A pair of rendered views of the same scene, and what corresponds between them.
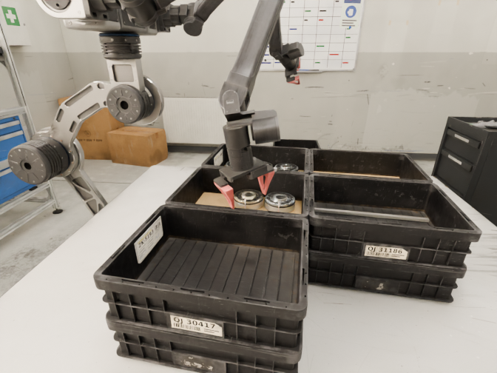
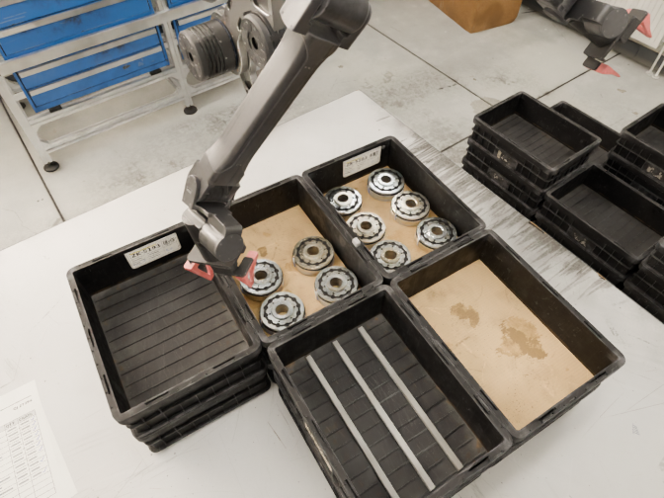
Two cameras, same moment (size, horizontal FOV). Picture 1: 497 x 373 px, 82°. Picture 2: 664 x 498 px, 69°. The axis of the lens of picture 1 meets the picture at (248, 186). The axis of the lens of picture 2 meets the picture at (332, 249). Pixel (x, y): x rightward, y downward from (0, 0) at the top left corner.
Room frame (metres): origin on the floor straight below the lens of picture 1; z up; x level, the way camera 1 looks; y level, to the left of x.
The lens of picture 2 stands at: (0.44, -0.57, 1.82)
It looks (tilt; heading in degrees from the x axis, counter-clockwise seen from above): 53 degrees down; 48
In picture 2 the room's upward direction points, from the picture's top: straight up
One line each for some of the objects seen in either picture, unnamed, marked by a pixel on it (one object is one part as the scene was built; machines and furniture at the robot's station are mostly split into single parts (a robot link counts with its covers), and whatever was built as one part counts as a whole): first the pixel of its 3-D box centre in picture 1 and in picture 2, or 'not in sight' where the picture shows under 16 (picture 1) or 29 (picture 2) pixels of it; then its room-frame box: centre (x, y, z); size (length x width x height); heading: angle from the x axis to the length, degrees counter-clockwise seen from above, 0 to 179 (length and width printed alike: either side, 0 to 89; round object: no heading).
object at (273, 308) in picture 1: (215, 247); (159, 308); (0.52, 0.07, 0.92); 0.40 x 0.30 x 0.02; 79
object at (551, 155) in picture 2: not in sight; (519, 170); (2.06, 0.03, 0.37); 0.40 x 0.30 x 0.45; 84
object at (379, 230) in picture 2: not in sight; (366, 227); (1.04, -0.03, 0.86); 0.10 x 0.10 x 0.01
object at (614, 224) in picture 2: not in sight; (594, 235); (2.02, -0.37, 0.31); 0.40 x 0.30 x 0.34; 84
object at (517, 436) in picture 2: (362, 165); (500, 321); (1.03, -0.44, 0.92); 0.40 x 0.30 x 0.02; 79
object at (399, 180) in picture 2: not in sight; (385, 181); (1.20, 0.05, 0.86); 0.10 x 0.10 x 0.01
